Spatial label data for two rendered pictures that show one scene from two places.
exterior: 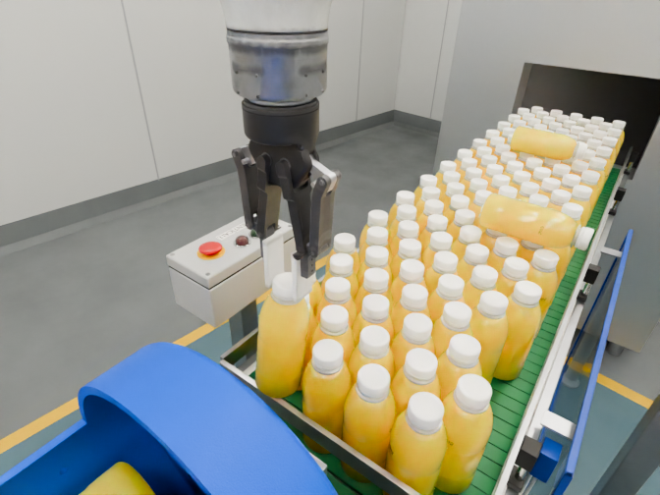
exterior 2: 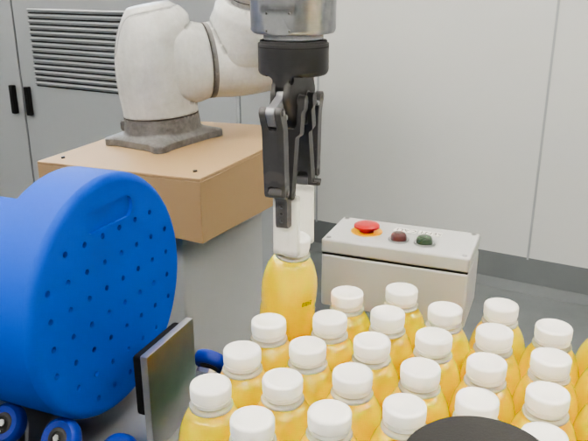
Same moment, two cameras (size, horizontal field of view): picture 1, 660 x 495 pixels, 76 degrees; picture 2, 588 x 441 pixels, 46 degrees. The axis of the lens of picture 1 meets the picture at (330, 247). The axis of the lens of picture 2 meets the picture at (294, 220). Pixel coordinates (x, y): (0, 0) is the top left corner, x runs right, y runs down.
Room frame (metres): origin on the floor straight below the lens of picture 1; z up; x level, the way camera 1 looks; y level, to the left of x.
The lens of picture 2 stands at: (0.25, -0.67, 1.44)
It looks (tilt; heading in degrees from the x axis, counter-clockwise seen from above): 19 degrees down; 76
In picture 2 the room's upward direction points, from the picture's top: straight up
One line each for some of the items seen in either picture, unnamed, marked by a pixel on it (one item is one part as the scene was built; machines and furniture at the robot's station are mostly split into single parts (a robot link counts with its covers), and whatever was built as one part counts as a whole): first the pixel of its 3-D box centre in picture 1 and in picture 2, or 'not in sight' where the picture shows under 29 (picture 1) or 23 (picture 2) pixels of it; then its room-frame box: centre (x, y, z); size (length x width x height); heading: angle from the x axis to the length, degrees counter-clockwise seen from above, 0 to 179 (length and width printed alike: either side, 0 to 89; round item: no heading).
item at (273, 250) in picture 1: (273, 259); (301, 213); (0.43, 0.07, 1.18); 0.03 x 0.01 x 0.07; 145
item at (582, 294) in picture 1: (587, 282); not in sight; (0.73, -0.55, 0.94); 0.03 x 0.02 x 0.08; 145
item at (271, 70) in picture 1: (279, 65); (293, 10); (0.42, 0.05, 1.40); 0.09 x 0.09 x 0.06
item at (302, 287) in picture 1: (302, 273); (286, 225); (0.41, 0.03, 1.18); 0.03 x 0.01 x 0.07; 145
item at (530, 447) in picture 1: (522, 463); not in sight; (0.32, -0.27, 0.94); 0.03 x 0.02 x 0.08; 145
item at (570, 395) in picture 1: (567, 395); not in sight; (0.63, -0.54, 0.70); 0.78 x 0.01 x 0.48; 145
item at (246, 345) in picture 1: (437, 192); not in sight; (1.10, -0.30, 0.96); 1.60 x 0.01 x 0.03; 145
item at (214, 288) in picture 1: (237, 263); (400, 268); (0.60, 0.16, 1.05); 0.20 x 0.10 x 0.10; 145
